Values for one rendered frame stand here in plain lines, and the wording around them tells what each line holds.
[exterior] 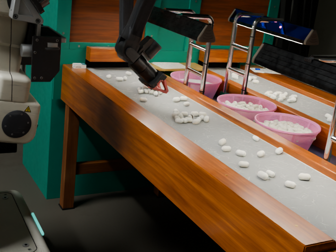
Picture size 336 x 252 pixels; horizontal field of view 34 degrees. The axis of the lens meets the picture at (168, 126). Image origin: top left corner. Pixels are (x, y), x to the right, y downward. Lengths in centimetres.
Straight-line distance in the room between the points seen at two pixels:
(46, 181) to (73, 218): 29
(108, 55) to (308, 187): 145
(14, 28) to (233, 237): 102
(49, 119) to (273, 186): 155
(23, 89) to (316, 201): 106
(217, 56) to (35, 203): 129
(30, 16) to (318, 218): 105
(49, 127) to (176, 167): 128
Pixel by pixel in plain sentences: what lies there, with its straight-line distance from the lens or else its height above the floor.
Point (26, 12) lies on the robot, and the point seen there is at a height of 114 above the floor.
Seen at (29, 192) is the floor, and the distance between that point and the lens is 318.
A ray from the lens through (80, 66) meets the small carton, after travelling 276.
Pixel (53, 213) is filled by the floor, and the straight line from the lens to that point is 296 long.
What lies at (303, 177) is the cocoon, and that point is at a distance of 177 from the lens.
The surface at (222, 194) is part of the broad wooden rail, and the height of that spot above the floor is 74.
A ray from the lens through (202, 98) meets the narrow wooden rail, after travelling 245.
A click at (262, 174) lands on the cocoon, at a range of 172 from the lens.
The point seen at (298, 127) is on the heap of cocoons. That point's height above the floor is 74.
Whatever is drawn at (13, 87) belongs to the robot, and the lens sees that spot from 199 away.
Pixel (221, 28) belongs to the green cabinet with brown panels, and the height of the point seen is 97.
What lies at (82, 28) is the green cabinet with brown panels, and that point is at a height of 94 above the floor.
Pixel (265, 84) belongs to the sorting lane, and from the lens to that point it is 302.
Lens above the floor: 139
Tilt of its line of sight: 18 degrees down
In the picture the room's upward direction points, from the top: 7 degrees clockwise
